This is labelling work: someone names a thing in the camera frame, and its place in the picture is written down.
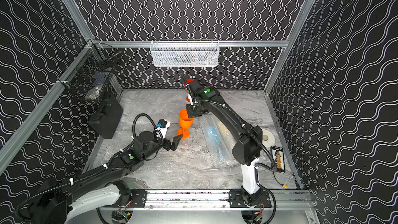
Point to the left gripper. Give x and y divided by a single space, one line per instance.
168 143

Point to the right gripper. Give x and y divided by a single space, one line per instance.
190 113

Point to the orange plastic wine glass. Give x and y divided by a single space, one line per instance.
185 122

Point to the red plastic wine glass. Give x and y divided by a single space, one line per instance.
189 88

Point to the bubble orange glass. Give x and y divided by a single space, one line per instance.
186 157

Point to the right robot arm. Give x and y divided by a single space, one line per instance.
249 150

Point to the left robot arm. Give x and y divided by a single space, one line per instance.
55 202

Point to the bubble wrapped blue glass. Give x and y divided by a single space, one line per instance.
219 153

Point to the bubble wrapped yellow glass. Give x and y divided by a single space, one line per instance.
226 135

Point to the black speaker box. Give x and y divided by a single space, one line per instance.
106 119

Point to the white tape roll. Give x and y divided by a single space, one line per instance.
268 138

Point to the black battery charger box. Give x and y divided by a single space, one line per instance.
279 157

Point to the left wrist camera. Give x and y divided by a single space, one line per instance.
158 135

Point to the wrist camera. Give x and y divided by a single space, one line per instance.
201 92
158 135

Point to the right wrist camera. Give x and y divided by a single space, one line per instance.
201 92

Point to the white wire mesh basket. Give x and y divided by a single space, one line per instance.
185 52

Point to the black wire mesh basket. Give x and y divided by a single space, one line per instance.
91 79

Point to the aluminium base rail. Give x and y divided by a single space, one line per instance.
195 200

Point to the aluminium frame corner post left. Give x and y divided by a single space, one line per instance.
78 18

